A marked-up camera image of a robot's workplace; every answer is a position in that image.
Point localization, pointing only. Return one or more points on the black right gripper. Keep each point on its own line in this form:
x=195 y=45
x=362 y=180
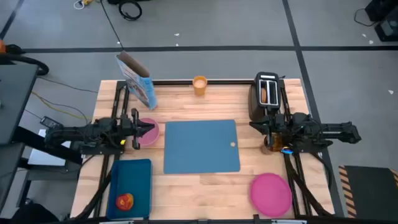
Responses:
x=280 y=127

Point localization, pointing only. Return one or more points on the dark grey desk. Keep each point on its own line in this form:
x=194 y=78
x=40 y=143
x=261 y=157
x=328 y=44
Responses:
x=15 y=102

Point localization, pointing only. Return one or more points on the black equipment case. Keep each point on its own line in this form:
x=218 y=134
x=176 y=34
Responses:
x=387 y=28

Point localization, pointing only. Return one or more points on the iridescent spoon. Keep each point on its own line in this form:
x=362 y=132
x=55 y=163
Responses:
x=287 y=151

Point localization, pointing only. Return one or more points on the black toaster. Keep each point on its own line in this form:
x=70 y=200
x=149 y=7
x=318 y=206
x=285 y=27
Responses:
x=256 y=105

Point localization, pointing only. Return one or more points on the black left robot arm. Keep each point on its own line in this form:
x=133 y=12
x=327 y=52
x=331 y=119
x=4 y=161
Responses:
x=77 y=133

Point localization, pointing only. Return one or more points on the teal plastic bin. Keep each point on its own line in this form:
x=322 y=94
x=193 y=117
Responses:
x=132 y=177

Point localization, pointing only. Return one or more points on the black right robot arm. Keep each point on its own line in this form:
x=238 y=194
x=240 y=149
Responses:
x=335 y=130

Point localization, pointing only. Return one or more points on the black power adapter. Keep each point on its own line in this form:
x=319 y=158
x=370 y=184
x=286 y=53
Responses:
x=49 y=122

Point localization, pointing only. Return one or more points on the red yellow apple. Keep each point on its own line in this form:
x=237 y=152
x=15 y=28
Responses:
x=125 y=201

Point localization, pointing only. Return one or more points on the magenta plate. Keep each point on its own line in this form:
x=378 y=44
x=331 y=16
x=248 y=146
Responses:
x=271 y=195

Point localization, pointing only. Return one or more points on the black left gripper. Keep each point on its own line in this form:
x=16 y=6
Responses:
x=136 y=130

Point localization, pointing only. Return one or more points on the orange plastic cup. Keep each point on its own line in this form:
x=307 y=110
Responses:
x=199 y=85

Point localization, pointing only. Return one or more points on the toasted bagel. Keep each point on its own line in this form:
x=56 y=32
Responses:
x=264 y=95

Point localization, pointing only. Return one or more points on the blue cereal box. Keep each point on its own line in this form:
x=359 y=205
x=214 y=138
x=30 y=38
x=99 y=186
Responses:
x=138 y=84

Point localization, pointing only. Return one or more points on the black hazard-striped mat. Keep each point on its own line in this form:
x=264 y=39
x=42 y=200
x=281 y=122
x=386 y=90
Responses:
x=370 y=193

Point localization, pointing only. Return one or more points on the yellow white plug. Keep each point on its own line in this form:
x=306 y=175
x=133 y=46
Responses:
x=86 y=2

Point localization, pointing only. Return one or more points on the pink bowl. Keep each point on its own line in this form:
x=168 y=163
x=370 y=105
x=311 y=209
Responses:
x=152 y=137

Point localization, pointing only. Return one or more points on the shiny gold bag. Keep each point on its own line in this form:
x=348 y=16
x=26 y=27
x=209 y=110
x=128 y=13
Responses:
x=276 y=147

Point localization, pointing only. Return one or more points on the blue placemat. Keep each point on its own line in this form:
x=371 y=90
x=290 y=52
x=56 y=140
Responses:
x=202 y=146

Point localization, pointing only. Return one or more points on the black aluminium table frame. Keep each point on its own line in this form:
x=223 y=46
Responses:
x=217 y=82

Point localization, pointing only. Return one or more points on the white board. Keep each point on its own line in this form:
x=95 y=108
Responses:
x=46 y=158

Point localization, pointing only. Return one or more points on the black chair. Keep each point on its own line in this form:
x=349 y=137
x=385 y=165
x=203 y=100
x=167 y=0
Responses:
x=34 y=214

